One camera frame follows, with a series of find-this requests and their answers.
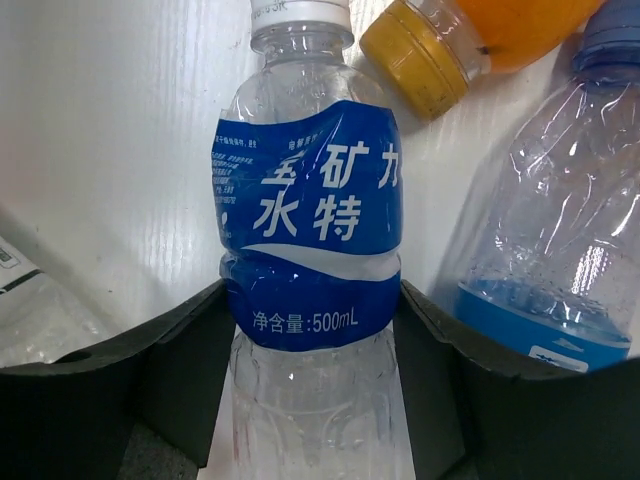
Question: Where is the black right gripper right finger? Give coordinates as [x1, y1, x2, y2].
[393, 282, 639, 479]

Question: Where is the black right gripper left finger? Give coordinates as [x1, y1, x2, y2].
[1, 282, 235, 479]

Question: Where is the white cap blue label bottle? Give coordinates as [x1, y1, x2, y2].
[211, 1, 403, 479]

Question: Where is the red label water bottle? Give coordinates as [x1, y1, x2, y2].
[0, 240, 118, 368]

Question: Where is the blue cap water bottle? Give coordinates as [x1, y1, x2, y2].
[446, 1, 639, 373]

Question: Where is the orange juice bottle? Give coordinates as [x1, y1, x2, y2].
[360, 1, 601, 120]

